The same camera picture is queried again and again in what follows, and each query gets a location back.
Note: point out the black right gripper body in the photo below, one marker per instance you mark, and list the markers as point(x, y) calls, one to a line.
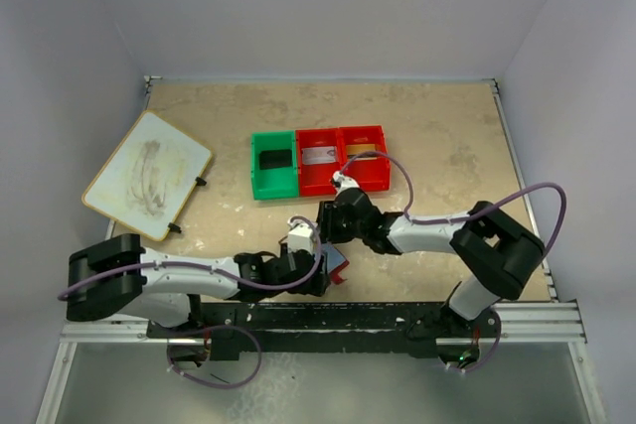
point(346, 232)

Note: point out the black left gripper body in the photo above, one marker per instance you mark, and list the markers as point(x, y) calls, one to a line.
point(312, 285)

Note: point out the red leather card holder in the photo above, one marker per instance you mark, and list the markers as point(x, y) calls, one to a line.
point(335, 263)

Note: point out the white card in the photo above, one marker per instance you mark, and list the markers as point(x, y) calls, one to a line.
point(318, 155)

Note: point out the gold card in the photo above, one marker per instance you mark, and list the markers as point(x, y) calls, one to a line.
point(355, 149)

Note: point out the black VIP card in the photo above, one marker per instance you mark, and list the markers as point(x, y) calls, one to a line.
point(275, 159)

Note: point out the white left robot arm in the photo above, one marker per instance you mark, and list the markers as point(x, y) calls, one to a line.
point(121, 276)

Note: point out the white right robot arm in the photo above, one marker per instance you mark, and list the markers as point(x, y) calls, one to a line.
point(500, 253)

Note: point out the outer red plastic bin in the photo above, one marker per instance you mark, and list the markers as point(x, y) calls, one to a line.
point(372, 173)

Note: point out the red plastic bin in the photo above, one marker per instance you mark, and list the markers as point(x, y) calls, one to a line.
point(315, 180)
point(372, 173)

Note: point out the middle red plastic bin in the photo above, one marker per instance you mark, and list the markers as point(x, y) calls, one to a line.
point(315, 180)

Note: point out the green plastic bin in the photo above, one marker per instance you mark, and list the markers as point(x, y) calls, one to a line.
point(273, 184)

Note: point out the yellow-framed whiteboard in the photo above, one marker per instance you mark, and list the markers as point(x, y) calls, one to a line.
point(150, 176)

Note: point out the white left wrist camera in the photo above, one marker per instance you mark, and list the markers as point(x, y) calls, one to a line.
point(300, 237)

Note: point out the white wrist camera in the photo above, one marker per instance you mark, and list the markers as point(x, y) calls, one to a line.
point(341, 182)
point(300, 237)

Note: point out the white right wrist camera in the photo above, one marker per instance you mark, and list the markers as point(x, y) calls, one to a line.
point(341, 182)

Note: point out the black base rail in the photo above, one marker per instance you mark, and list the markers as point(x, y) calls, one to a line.
point(416, 329)

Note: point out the aluminium table frame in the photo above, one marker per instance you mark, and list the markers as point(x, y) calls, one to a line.
point(329, 363)

